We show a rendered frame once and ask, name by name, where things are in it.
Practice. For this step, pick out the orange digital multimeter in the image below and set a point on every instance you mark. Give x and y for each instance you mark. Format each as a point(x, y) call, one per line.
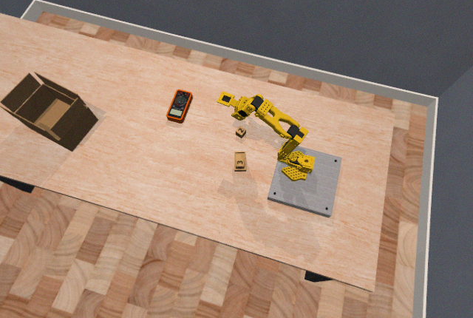
point(179, 106)

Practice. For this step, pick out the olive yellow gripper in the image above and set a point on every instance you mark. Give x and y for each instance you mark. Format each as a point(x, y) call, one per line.
point(228, 99)

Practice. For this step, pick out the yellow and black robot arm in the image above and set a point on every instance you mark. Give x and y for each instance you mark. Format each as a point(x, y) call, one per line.
point(295, 135)

